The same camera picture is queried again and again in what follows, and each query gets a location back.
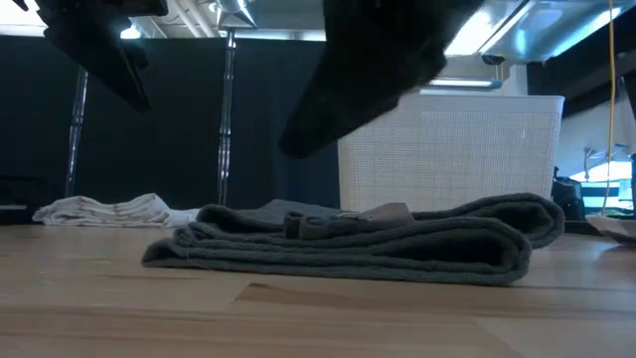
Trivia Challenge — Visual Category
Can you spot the white plastic basket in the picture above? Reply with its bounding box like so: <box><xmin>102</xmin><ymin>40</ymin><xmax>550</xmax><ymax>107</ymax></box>
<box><xmin>337</xmin><ymin>93</ymin><xmax>566</xmax><ymax>214</ymax></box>

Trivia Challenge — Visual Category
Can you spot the long LED light bar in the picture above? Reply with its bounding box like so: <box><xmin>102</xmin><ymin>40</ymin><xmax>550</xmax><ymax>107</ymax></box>
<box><xmin>419</xmin><ymin>78</ymin><xmax>502</xmax><ymax>95</ymax></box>

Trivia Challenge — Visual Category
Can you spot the black folding partition screen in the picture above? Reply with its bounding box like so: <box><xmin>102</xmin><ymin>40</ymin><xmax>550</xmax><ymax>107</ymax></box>
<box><xmin>0</xmin><ymin>28</ymin><xmax>342</xmax><ymax>211</ymax></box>

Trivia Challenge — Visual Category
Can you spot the white towel with red checks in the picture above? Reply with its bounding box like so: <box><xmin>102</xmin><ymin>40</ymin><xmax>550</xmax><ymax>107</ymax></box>
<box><xmin>31</xmin><ymin>193</ymin><xmax>201</xmax><ymax>230</ymax></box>

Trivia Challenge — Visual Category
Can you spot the dark grey terry towel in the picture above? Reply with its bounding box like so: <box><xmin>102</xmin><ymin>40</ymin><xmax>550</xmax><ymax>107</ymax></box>
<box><xmin>140</xmin><ymin>192</ymin><xmax>566</xmax><ymax>287</ymax></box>

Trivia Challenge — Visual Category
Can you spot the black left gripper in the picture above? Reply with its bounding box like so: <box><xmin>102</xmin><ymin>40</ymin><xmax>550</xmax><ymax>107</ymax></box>
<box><xmin>11</xmin><ymin>0</ymin><xmax>171</xmax><ymax>113</ymax></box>

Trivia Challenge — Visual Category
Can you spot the black white striped object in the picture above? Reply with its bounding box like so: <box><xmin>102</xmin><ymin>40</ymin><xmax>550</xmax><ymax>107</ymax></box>
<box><xmin>580</xmin><ymin>181</ymin><xmax>622</xmax><ymax>210</ymax></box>

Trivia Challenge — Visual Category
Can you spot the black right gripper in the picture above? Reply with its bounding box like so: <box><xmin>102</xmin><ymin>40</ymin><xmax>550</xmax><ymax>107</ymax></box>
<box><xmin>278</xmin><ymin>0</ymin><xmax>486</xmax><ymax>161</ymax></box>

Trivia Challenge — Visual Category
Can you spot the black box-shaped device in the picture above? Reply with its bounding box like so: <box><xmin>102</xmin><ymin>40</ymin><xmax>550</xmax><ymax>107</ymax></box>
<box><xmin>551</xmin><ymin>166</ymin><xmax>586</xmax><ymax>224</ymax></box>

